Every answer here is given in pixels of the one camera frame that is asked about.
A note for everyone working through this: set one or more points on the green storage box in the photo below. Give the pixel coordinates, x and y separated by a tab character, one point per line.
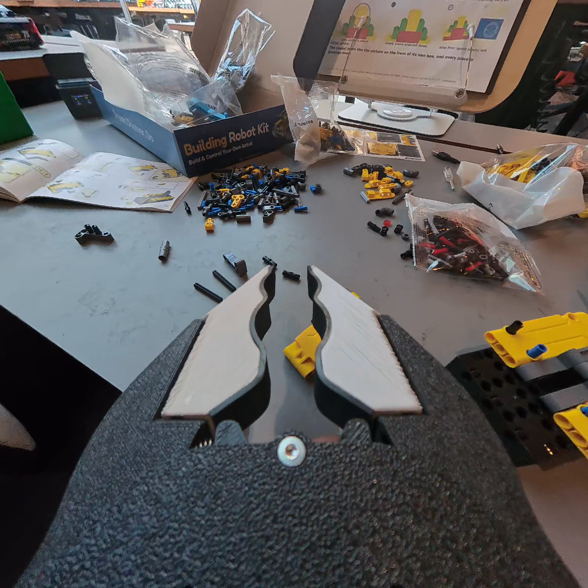
11	115

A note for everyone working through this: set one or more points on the blue plastic separator tool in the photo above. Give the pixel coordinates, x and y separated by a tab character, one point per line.
204	108

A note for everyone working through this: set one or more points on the pile of mixed small pieces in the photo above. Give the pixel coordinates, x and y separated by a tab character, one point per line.
248	193

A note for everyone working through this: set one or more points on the grey sleeve connector tube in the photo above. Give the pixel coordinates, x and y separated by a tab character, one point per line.
164	250

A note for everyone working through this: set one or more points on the white flat device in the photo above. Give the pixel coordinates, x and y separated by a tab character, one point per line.
436	126

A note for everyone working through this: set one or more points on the grey desk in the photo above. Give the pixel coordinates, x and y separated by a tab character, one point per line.
138	285

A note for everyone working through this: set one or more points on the small silver rod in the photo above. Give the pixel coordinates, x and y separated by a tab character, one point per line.
449	178

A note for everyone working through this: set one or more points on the black angled connector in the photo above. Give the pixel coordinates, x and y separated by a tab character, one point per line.
375	227

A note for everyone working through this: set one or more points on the small black electronic box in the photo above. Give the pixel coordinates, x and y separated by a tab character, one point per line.
80	103

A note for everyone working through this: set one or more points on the clear bag of black red parts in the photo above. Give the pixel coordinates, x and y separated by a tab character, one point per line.
459	248

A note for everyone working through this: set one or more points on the cluster of yellow beam parts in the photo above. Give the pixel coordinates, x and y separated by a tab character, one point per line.
381	183

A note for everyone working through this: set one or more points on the white crumpled plastic bag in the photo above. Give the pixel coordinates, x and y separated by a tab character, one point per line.
528	202

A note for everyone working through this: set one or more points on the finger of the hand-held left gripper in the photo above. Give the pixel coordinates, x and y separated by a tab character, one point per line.
13	432

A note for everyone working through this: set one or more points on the printed instruction sheet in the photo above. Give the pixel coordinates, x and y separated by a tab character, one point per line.
413	59

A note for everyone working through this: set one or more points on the black block with yellow beams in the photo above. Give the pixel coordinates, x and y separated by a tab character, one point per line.
505	404

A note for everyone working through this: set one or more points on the blue cardboard kit box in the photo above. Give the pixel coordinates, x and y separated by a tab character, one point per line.
220	142

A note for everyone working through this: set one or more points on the clear bag of yellow parts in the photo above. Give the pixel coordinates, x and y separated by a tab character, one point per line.
528	167

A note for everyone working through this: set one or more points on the white building instruction booklet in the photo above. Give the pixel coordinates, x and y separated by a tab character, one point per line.
92	179

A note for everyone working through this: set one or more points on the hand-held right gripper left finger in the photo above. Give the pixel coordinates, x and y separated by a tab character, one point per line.
216	367

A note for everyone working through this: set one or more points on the grey L-shaped beam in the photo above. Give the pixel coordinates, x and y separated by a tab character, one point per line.
236	264
99	239

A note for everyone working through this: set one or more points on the light grey ribbed axle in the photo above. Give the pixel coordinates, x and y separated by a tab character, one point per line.
202	199

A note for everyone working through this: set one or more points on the background wooden desk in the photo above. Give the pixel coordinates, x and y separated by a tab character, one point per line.
27	69

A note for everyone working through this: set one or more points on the small grey connector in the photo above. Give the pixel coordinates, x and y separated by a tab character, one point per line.
385	212

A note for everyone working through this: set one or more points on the bundle of clear plastic bags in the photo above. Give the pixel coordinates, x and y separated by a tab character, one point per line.
151	69

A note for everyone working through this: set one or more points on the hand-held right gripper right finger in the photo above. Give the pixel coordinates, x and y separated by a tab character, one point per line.
367	367

